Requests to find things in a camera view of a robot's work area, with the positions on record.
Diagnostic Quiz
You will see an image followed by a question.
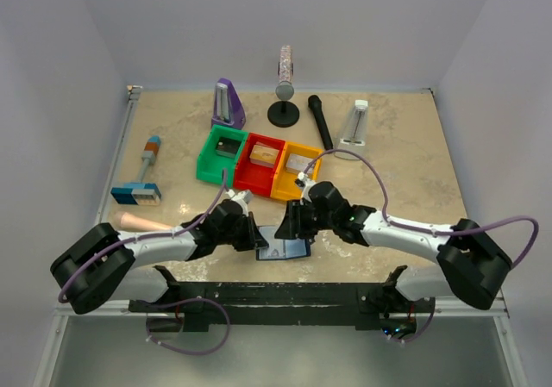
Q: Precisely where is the green plastic bin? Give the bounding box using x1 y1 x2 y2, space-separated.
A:
196 125 248 187

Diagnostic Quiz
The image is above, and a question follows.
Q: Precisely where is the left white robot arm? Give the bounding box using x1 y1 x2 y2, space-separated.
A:
50 199 268 315

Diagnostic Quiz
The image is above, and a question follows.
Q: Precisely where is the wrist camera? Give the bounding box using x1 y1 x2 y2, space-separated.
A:
226 189 253 215
295 172 317 202

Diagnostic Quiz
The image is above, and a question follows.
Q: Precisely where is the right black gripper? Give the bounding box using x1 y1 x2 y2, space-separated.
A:
274 198 337 239

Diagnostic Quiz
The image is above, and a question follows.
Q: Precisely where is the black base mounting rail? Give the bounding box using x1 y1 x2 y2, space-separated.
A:
129 282 435 333

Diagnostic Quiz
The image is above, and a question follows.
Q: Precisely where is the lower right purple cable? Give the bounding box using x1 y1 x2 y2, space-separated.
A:
386 298 436 345

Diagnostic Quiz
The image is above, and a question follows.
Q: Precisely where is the navy blue card holder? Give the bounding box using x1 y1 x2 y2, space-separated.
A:
256 226 311 261

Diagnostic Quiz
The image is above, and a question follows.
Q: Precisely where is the yellow plastic bin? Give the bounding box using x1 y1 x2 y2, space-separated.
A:
270 141 323 201

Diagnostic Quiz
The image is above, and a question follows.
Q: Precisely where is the black round microphone stand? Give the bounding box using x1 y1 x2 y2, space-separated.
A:
267 101 300 128

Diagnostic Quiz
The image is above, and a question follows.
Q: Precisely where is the blue toy block hammer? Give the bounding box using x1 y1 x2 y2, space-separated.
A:
110 135 162 206

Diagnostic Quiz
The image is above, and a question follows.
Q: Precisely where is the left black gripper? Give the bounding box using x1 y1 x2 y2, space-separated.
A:
216 211 267 252

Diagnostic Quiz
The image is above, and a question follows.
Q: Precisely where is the purple metronome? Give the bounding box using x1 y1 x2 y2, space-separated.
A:
210 78 246 130

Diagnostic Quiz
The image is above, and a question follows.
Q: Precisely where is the red plastic bin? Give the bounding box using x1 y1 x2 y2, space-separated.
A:
233 133 285 197

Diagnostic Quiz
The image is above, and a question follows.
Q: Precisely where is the black card stack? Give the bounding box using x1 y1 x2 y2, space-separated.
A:
215 136 242 159

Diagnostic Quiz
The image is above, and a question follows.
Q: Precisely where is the white card stack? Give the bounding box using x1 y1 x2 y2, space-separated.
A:
285 153 312 174

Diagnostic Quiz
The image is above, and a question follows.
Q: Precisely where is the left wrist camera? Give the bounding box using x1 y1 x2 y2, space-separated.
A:
226 189 253 215

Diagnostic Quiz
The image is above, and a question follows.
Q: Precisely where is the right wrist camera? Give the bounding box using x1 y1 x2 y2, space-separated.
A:
295 172 317 202

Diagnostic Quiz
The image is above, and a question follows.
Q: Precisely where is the orange card stack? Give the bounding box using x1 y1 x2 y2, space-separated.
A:
249 143 279 167

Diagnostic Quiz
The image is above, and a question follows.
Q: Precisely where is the white metronome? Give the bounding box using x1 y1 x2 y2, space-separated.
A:
335 99 369 160

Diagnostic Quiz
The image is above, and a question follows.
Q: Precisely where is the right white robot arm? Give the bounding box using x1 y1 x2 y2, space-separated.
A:
275 181 512 311

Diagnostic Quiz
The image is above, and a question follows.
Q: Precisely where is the glitter microphone on stand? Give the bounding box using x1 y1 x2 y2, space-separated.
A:
275 45 294 101

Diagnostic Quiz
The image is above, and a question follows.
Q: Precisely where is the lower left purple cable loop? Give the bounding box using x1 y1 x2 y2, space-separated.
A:
145 297 233 357

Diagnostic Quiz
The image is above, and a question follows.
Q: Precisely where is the black handheld microphone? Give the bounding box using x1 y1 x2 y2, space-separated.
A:
307 95 334 150

